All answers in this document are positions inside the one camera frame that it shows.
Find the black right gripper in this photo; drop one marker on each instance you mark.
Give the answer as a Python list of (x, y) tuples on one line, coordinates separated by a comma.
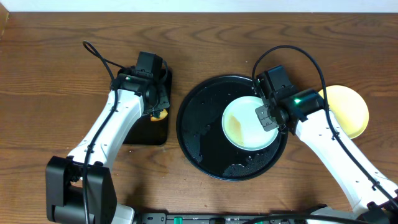
[(266, 124)]

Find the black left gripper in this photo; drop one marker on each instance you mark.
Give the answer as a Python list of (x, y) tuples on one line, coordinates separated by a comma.
[(162, 101)]

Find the yellow sponge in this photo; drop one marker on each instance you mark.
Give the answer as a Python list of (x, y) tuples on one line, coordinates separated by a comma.
[(158, 116)]

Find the light green plate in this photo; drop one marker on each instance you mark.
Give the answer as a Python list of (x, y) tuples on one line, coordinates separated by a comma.
[(242, 127)]

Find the yellow plate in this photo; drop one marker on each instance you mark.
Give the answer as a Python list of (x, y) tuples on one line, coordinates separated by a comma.
[(349, 109)]

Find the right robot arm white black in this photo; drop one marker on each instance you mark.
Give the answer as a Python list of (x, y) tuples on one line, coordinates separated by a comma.
[(313, 117)]

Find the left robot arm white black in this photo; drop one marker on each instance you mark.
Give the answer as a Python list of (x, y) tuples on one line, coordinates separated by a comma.
[(79, 187)]

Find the black rectangular tray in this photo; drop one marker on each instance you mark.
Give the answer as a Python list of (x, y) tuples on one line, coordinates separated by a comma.
[(144, 131)]

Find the black round tray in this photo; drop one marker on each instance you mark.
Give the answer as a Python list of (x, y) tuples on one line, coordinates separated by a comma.
[(202, 140)]

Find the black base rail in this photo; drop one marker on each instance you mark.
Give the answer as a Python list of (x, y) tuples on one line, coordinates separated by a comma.
[(163, 218)]

